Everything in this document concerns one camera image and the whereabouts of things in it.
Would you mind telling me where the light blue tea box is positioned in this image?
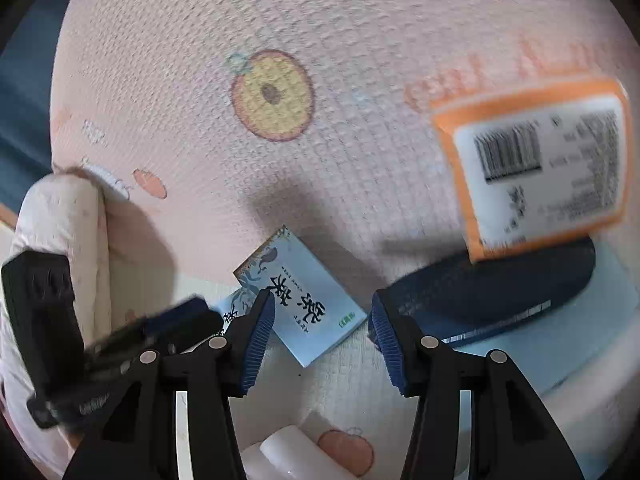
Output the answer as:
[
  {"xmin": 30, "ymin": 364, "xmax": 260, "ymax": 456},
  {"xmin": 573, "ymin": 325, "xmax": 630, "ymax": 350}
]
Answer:
[
  {"xmin": 234, "ymin": 226, "xmax": 367, "ymax": 367},
  {"xmin": 209, "ymin": 287, "xmax": 256, "ymax": 335}
]

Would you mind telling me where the dark blue denim pouch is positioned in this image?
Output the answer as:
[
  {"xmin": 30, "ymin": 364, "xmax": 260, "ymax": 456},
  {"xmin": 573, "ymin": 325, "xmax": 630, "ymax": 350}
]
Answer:
[{"xmin": 372, "ymin": 237, "xmax": 596, "ymax": 348}]

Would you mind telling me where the white paper roll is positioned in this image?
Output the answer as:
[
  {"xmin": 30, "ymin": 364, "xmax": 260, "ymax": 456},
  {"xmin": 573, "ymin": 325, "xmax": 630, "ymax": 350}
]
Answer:
[
  {"xmin": 241, "ymin": 443, "xmax": 284, "ymax": 480},
  {"xmin": 259, "ymin": 425, "xmax": 357, "ymax": 480},
  {"xmin": 544, "ymin": 315, "xmax": 639, "ymax": 479}
]

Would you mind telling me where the orange tissue pack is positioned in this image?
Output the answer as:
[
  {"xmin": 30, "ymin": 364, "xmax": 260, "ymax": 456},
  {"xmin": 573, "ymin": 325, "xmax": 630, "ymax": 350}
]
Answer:
[{"xmin": 432, "ymin": 75, "xmax": 634, "ymax": 261}]

